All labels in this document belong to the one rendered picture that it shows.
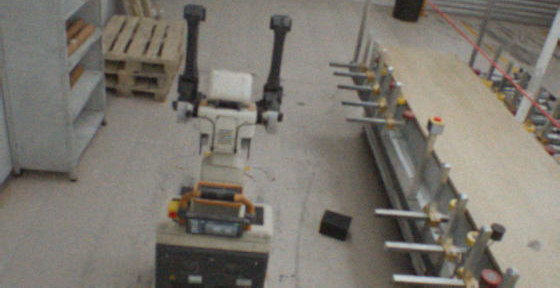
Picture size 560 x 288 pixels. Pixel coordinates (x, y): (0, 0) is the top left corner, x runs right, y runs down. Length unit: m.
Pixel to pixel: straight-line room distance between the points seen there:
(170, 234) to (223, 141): 0.50
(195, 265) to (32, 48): 1.87
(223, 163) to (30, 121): 1.73
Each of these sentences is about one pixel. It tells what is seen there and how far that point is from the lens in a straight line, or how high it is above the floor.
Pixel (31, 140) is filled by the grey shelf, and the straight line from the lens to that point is 3.99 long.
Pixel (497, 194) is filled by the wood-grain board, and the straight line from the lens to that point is 2.98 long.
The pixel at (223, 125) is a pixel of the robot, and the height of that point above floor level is 1.17.
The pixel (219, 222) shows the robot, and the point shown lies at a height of 0.92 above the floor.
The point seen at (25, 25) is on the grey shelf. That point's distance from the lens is 3.62.
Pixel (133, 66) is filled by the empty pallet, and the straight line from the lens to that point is 5.09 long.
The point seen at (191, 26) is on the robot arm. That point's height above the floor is 1.55.
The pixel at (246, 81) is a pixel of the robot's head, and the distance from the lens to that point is 2.45.
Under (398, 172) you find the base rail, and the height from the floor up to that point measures 0.70.
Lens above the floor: 2.37
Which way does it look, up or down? 29 degrees down
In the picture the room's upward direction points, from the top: 9 degrees clockwise
